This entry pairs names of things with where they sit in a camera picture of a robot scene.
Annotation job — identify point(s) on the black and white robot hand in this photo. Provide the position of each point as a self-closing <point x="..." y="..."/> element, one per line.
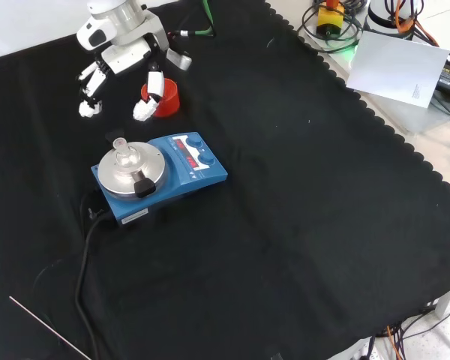
<point x="129" y="52"/>

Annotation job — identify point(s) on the heater with blue base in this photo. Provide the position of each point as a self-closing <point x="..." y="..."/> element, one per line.
<point x="206" y="168"/>

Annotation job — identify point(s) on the red plastic cup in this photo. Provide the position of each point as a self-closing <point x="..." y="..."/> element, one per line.
<point x="170" y="97"/>

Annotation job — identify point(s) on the clear round-bottom flask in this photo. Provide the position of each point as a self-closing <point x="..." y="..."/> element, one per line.
<point x="124" y="157"/>

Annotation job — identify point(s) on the yellow stop button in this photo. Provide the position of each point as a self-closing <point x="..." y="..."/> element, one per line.
<point x="330" y="20"/>

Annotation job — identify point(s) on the black cloth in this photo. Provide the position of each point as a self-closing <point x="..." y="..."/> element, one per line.
<point x="285" y="187"/>

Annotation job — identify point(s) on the pale board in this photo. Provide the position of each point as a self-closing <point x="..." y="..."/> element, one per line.
<point x="397" y="67"/>

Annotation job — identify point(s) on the thin pale rod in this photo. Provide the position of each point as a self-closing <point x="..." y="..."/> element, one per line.
<point x="48" y="328"/>

